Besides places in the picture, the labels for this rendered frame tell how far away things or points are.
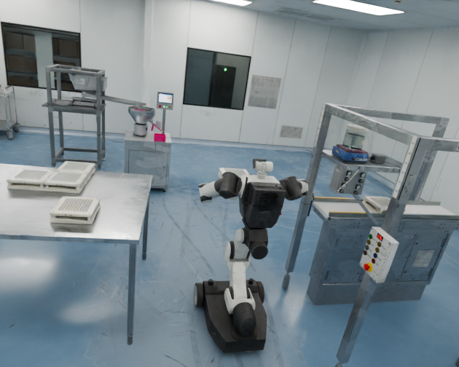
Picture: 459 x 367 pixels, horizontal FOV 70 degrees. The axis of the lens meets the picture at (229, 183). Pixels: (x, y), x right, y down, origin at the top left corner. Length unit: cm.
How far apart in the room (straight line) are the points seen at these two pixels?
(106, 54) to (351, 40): 531
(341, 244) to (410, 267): 84
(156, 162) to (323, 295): 281
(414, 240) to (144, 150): 336
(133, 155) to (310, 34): 499
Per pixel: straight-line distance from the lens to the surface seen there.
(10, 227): 235
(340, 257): 304
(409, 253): 346
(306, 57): 805
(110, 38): 732
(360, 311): 233
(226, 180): 207
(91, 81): 537
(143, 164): 473
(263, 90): 771
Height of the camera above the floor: 201
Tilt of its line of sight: 21 degrees down
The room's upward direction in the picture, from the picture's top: 8 degrees clockwise
